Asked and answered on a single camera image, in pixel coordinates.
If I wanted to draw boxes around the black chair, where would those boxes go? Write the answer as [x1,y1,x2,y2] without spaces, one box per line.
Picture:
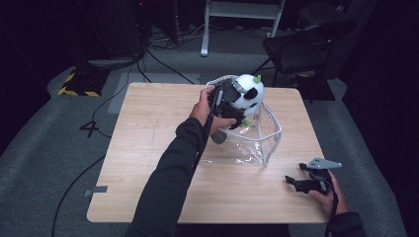
[247,19,359,89]

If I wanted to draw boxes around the person's left hand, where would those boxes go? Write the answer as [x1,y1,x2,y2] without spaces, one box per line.
[189,84,237,136]

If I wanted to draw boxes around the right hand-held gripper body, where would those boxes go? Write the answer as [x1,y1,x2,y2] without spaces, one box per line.
[297,157,343,196]

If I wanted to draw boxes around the clear plastic storage bag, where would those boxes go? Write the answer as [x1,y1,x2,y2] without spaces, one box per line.
[199,74,284,169]

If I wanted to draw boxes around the grey tape strip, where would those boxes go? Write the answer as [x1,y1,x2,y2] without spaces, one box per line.
[83,185,109,198]

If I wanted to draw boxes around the thin black floor cable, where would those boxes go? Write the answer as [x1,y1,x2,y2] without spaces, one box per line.
[136,48,196,84]

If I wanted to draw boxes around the panda plush toy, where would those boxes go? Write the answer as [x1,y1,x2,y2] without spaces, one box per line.
[226,73,266,128]

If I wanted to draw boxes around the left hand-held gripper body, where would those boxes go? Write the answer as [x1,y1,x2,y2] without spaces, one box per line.
[207,78,247,146]

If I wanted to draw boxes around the black yellow striped base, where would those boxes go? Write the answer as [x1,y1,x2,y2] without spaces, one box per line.
[291,72,337,102]
[56,66,111,99]

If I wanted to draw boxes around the white metal stand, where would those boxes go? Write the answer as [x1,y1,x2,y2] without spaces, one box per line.
[200,0,288,58]

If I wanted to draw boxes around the person's right hand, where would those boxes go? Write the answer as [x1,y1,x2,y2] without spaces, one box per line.
[307,170,350,219]

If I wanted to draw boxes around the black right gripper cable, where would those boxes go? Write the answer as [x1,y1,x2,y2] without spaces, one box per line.
[324,179,341,237]

